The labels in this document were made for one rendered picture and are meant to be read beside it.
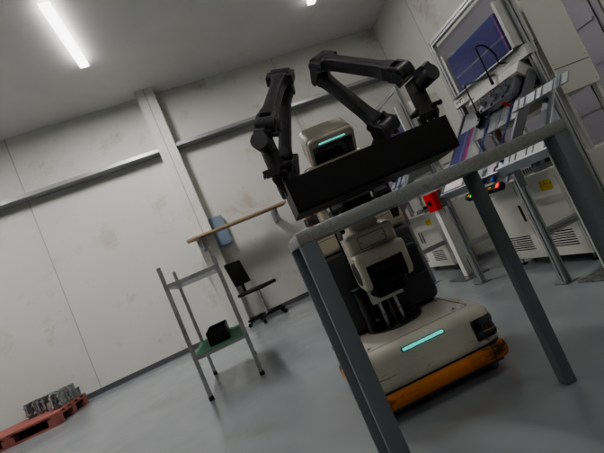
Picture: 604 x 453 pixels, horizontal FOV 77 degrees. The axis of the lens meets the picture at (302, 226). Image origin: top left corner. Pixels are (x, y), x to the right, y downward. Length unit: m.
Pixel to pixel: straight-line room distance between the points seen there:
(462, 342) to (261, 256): 5.47
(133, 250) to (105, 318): 1.17
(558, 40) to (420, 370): 2.32
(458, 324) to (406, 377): 0.29
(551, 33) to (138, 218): 6.08
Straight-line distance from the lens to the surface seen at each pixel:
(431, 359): 1.67
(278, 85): 1.53
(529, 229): 3.08
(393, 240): 1.63
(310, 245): 0.84
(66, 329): 7.31
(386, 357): 1.61
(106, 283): 7.12
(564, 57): 3.16
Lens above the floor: 0.76
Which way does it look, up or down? 4 degrees up
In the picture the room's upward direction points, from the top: 24 degrees counter-clockwise
